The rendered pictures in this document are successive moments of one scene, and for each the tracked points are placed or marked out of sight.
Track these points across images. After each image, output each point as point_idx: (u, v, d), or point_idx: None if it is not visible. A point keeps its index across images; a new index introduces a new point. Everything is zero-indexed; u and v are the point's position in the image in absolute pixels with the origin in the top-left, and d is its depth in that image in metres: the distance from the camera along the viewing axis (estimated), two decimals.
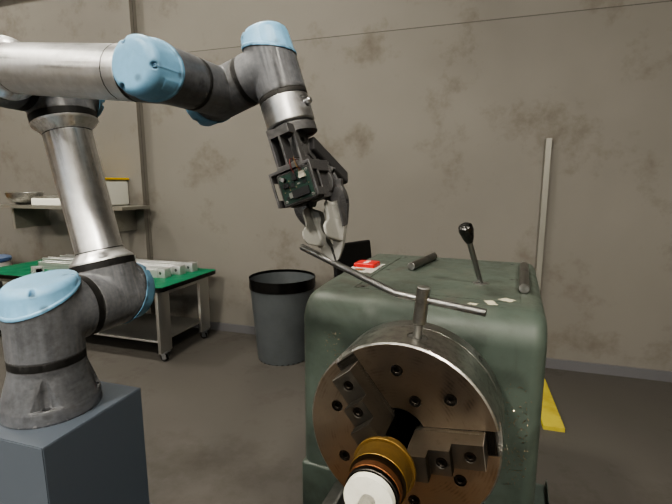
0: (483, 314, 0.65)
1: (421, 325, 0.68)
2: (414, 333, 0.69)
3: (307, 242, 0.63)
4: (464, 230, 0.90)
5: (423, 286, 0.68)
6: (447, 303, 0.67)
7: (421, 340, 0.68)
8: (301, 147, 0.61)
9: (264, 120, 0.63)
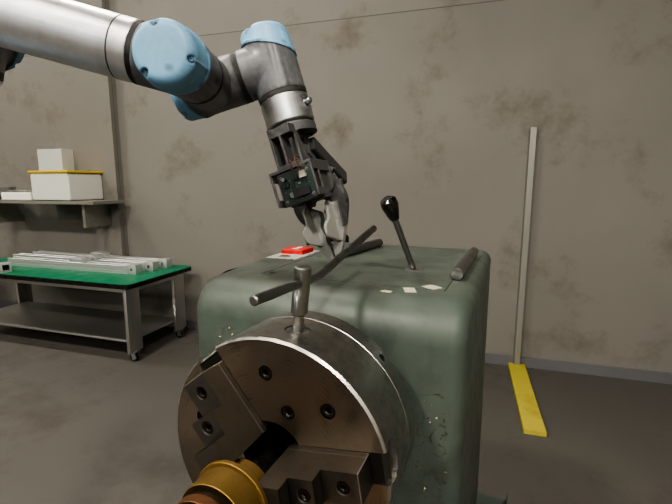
0: (257, 305, 0.45)
1: (291, 313, 0.54)
2: (296, 323, 0.55)
3: (307, 242, 0.63)
4: (385, 205, 0.75)
5: (303, 266, 0.53)
6: (288, 289, 0.50)
7: (287, 330, 0.55)
8: (301, 147, 0.61)
9: (264, 120, 0.63)
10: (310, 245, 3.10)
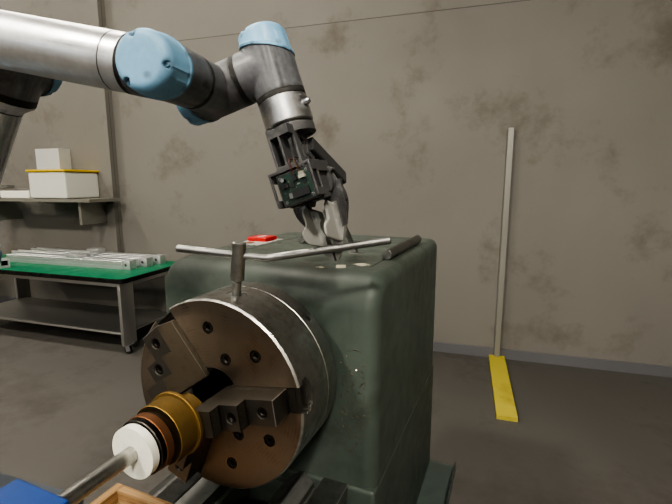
0: (178, 251, 0.66)
1: (234, 278, 0.68)
2: (240, 289, 0.68)
3: (307, 242, 0.63)
4: None
5: (239, 242, 0.66)
6: (212, 252, 0.66)
7: (232, 292, 0.68)
8: (300, 147, 0.61)
9: (263, 121, 0.63)
10: None
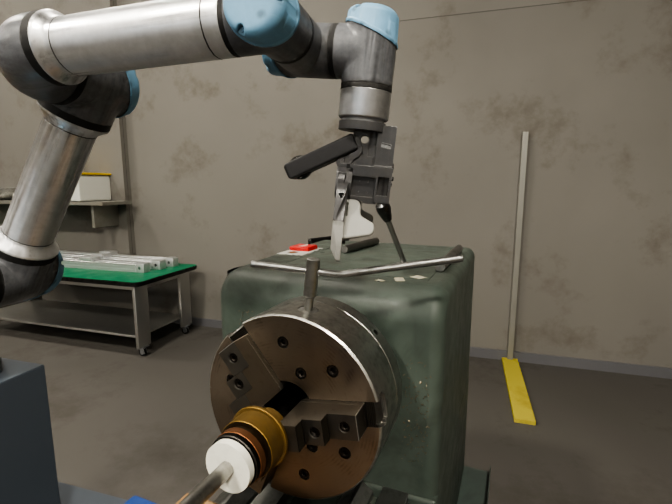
0: (252, 267, 0.68)
1: (306, 293, 0.69)
2: (311, 304, 0.69)
3: (370, 234, 0.59)
4: (379, 208, 0.89)
5: (313, 258, 0.67)
6: (287, 268, 0.67)
7: (303, 307, 0.70)
8: None
9: (380, 105, 0.59)
10: None
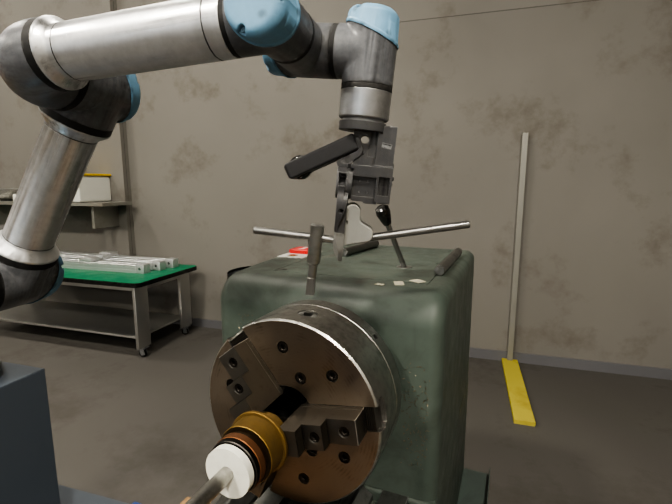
0: (255, 233, 0.67)
1: (310, 261, 0.68)
2: (314, 272, 0.68)
3: (369, 240, 0.64)
4: (379, 212, 0.89)
5: (317, 224, 0.66)
6: (290, 234, 0.66)
7: (303, 311, 0.70)
8: None
9: (381, 106, 0.59)
10: None
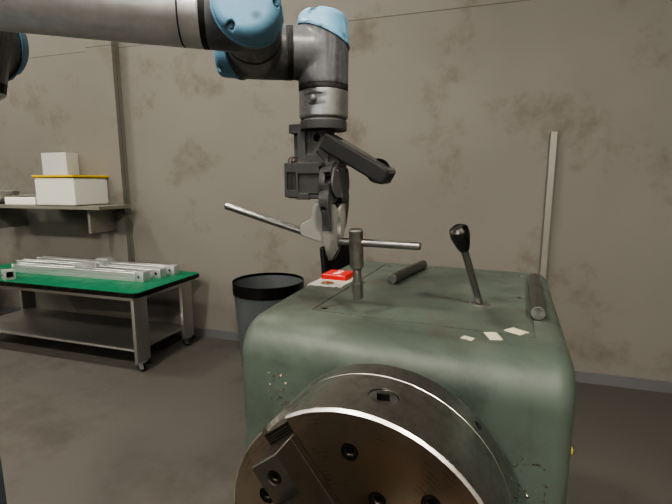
0: (418, 248, 0.62)
1: (359, 269, 0.66)
2: (353, 278, 0.67)
3: None
4: (456, 235, 0.66)
5: (355, 229, 0.65)
6: (381, 242, 0.64)
7: (374, 391, 0.47)
8: (303, 147, 0.64)
9: None
10: (324, 253, 3.01)
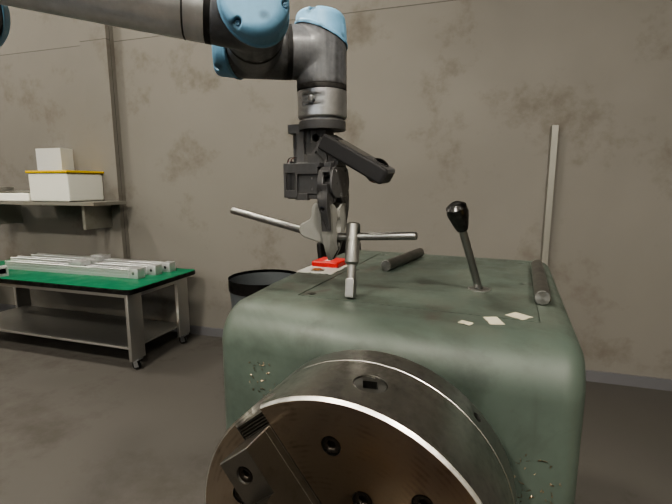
0: (414, 239, 0.62)
1: (353, 262, 0.64)
2: (347, 273, 0.64)
3: None
4: (454, 212, 0.61)
5: (353, 223, 0.65)
6: (378, 236, 0.64)
7: (360, 378, 0.42)
8: (301, 147, 0.64)
9: None
10: (321, 249, 2.96)
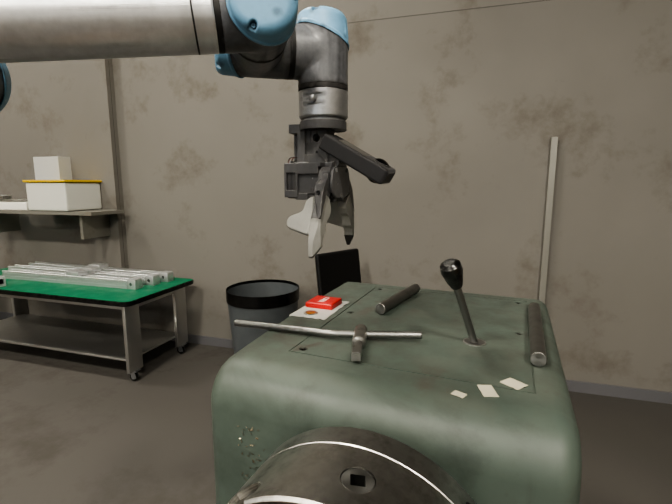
0: (419, 338, 0.68)
1: (362, 338, 0.65)
2: (355, 343, 0.64)
3: None
4: (448, 272, 0.60)
5: None
6: (384, 337, 0.69)
7: (348, 471, 0.41)
8: (302, 147, 0.64)
9: None
10: (319, 261, 2.94)
